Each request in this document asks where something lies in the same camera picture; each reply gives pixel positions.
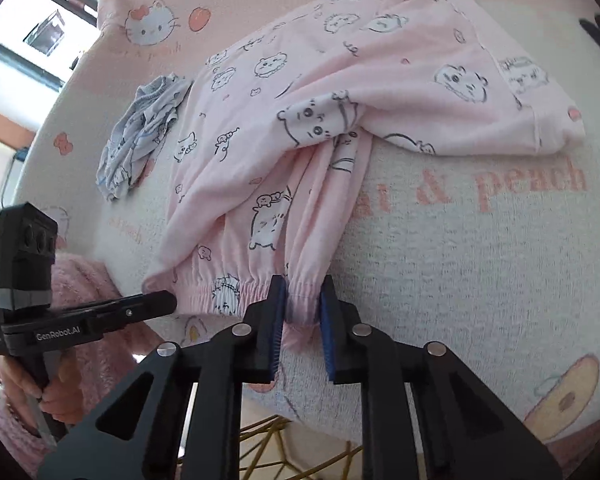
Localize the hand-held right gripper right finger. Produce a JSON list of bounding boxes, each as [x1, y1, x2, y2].
[[320, 276, 563, 480]]

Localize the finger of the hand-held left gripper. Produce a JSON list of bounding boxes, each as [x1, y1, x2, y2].
[[87, 290, 178, 335]]

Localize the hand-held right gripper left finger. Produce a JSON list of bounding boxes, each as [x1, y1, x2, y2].
[[37, 275, 287, 480]]

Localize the pale blue printed garment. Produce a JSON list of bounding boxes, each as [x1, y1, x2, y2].
[[96, 74, 193, 201]]

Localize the pink bear print pajama pants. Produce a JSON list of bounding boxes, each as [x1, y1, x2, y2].
[[142, 0, 588, 318]]

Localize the person's left hand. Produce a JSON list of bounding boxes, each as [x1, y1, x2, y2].
[[0, 354, 84, 424]]

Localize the pink cat printed blanket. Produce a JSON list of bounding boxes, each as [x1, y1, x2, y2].
[[15, 0, 600, 466]]

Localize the window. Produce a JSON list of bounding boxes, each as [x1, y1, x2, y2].
[[0, 0, 101, 96]]

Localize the navy shorts with white stripes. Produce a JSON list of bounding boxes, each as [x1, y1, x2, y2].
[[579, 15, 600, 45]]

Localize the gold wire frame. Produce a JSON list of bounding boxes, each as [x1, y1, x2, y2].
[[177, 412, 368, 480]]

